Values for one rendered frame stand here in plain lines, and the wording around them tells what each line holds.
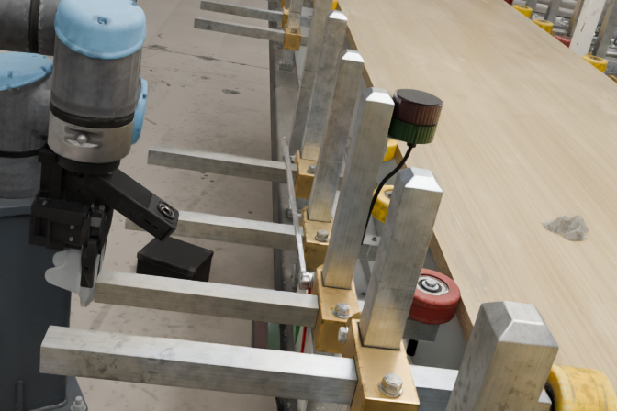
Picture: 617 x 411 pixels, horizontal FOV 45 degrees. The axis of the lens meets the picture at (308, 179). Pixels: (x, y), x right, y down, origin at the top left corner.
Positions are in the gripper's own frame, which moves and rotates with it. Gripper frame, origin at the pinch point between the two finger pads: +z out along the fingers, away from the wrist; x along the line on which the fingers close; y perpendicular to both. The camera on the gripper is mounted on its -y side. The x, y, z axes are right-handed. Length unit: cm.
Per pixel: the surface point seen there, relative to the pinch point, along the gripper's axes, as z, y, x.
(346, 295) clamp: -5.4, -31.5, -1.0
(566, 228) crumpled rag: -10, -68, -22
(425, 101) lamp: -32.2, -34.8, -3.0
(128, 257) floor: 84, 11, -141
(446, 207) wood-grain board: -9, -49, -25
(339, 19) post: -29, -29, -53
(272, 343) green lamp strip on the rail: 11.7, -25.1, -11.4
